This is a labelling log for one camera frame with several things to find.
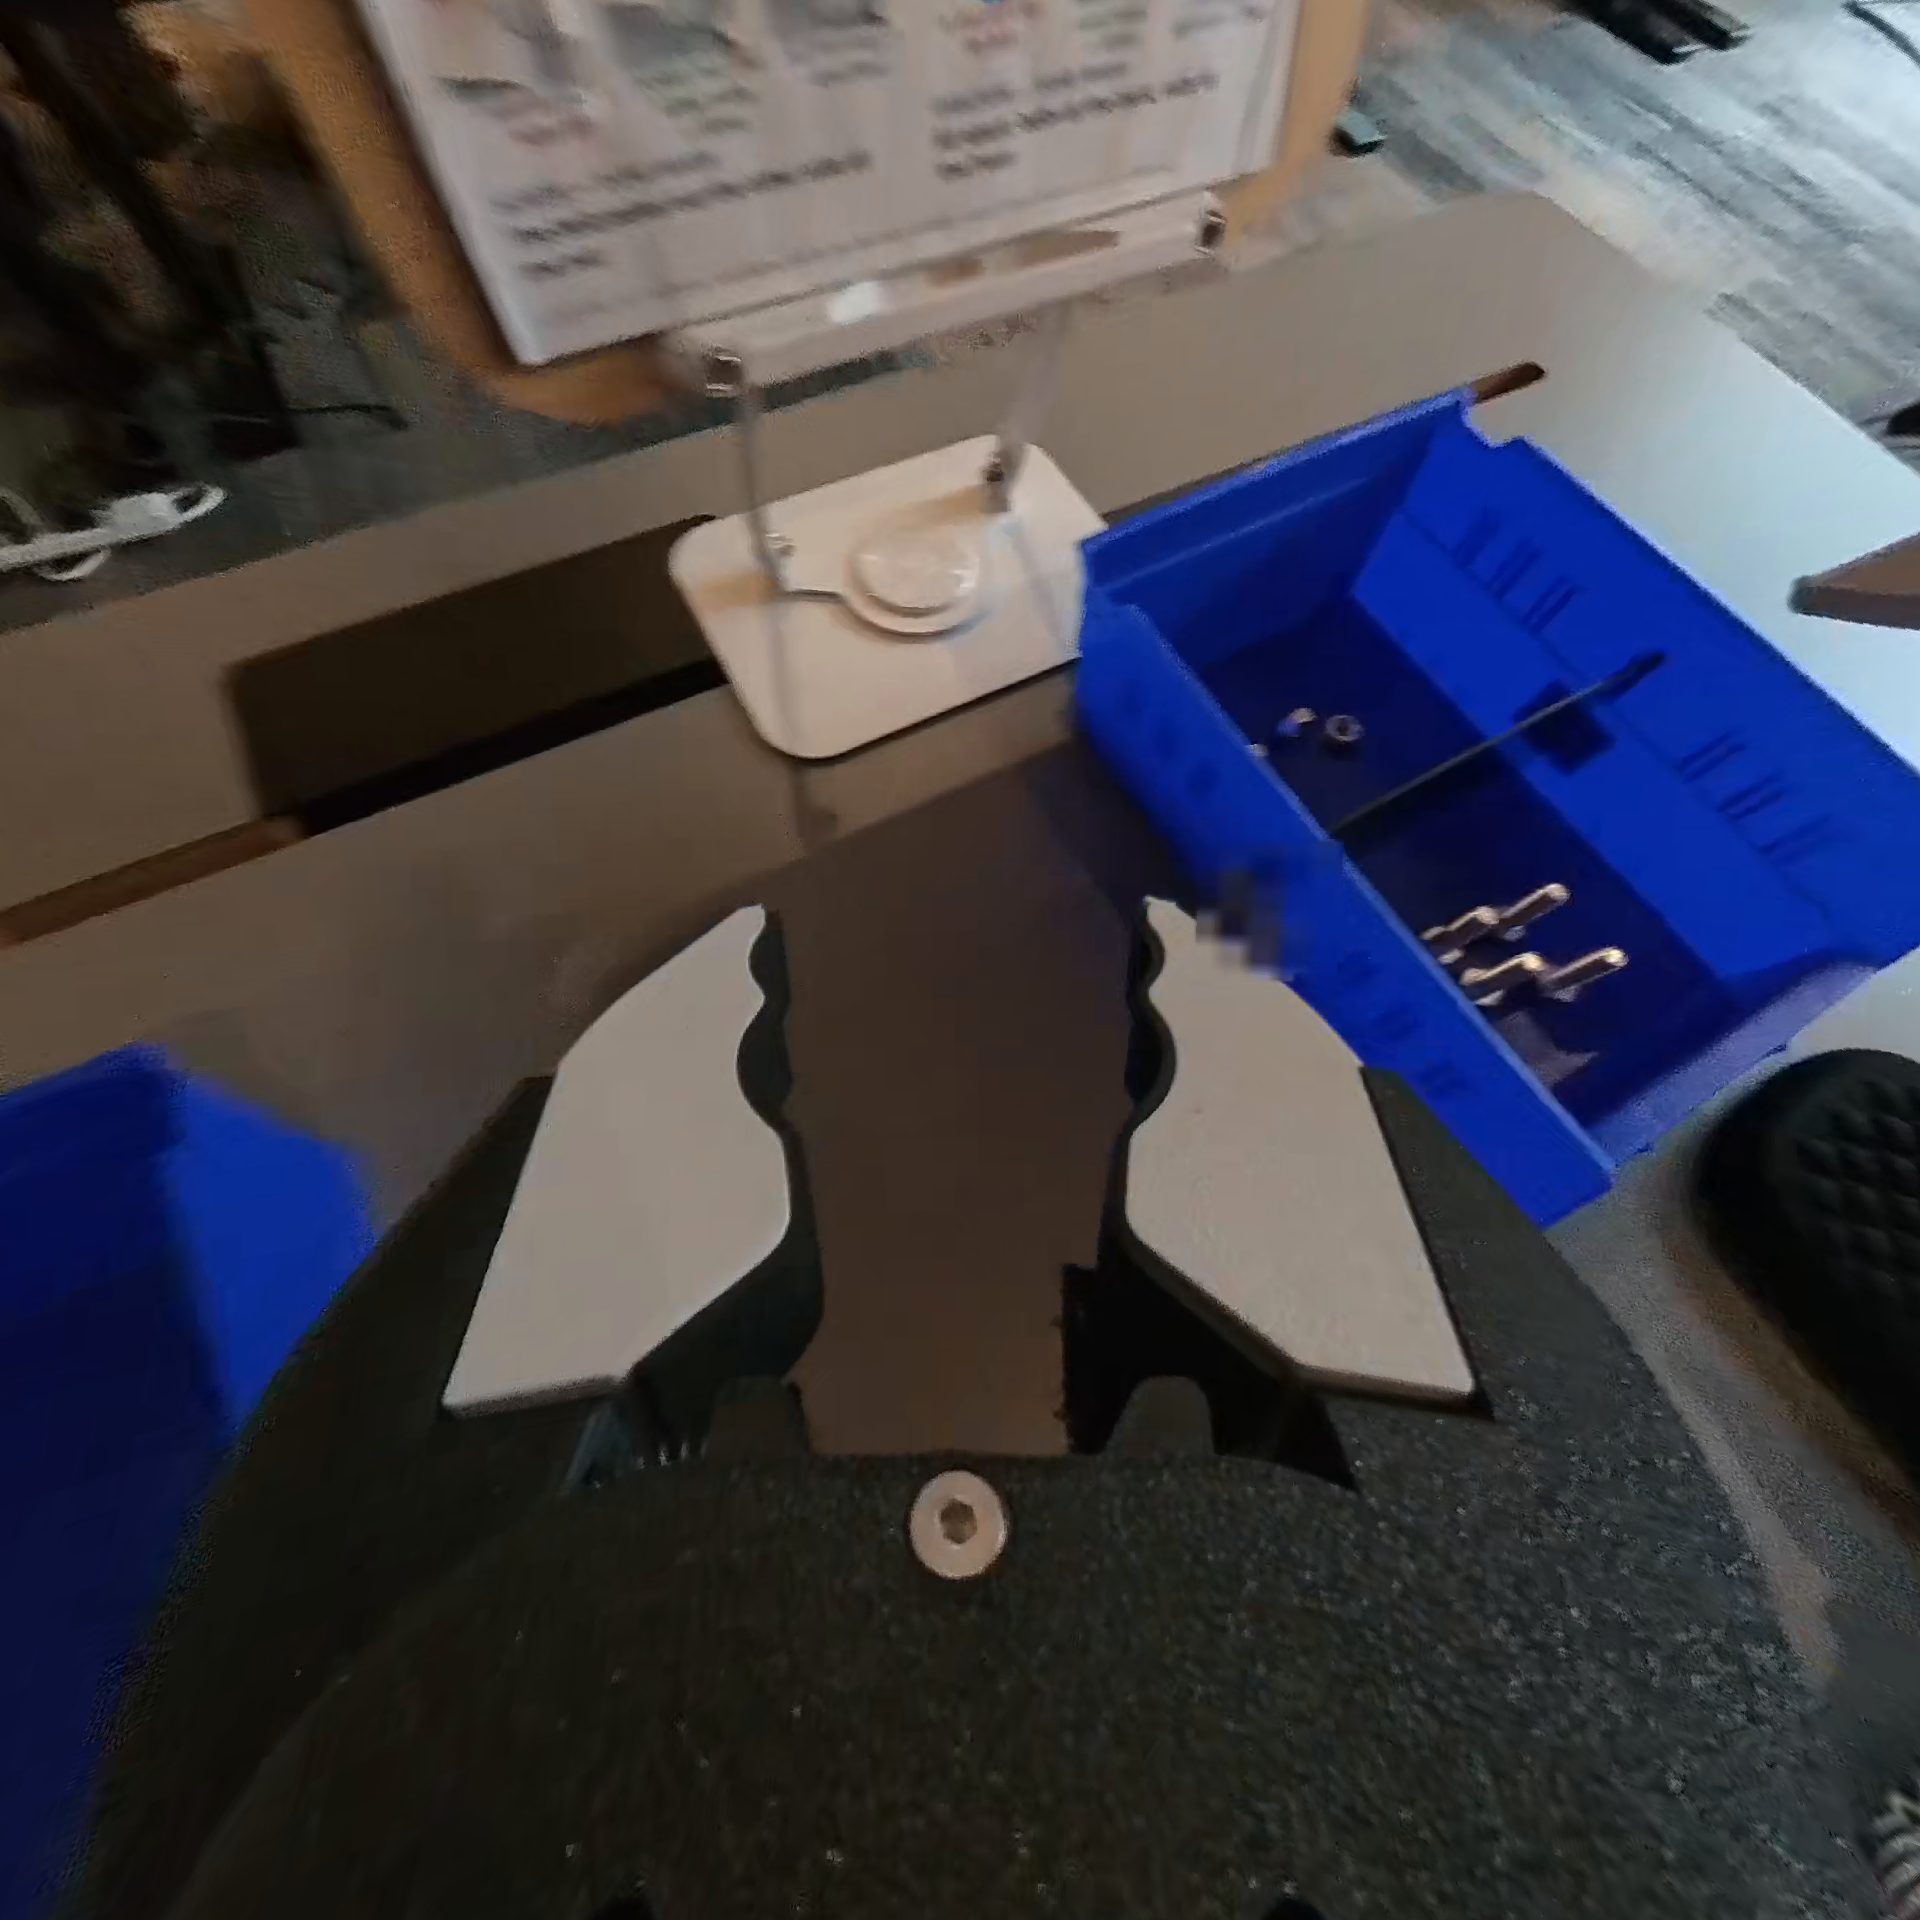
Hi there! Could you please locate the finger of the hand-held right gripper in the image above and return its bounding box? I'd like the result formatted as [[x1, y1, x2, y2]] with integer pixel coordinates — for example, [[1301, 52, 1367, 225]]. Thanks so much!
[[1790, 517, 1920, 627]]

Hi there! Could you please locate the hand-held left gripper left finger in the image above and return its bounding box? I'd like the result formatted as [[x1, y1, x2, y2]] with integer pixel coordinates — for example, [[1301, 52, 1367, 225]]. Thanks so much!
[[439, 903, 824, 1419]]

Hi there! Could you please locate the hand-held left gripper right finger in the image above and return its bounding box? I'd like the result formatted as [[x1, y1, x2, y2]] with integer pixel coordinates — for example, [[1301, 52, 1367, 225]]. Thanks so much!
[[1112, 896, 1480, 1408]]

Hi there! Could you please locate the blue divided plastic bin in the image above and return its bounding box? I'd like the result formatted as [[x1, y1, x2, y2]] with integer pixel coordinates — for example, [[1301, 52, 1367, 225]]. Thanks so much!
[[1077, 385, 1920, 1229]]

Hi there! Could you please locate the black bin divider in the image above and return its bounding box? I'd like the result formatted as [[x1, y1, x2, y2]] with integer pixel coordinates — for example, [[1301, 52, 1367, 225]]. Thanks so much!
[[1328, 651, 1665, 833]]

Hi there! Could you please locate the instruction sheet sign stand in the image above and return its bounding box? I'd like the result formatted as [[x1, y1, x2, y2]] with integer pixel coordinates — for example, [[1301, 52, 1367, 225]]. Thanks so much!
[[352, 0, 1309, 761]]

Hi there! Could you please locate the black quilted armrest pad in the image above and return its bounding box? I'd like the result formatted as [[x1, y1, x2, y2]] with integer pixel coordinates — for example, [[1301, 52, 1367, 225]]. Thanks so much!
[[1692, 1046, 1920, 1487]]

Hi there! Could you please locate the black desk cable flap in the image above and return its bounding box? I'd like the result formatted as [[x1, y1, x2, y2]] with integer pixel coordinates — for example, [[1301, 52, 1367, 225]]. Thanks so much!
[[224, 563, 781, 827]]

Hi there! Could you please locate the white floor cable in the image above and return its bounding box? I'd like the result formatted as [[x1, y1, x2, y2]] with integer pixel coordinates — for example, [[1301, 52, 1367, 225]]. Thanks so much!
[[0, 477, 230, 585]]

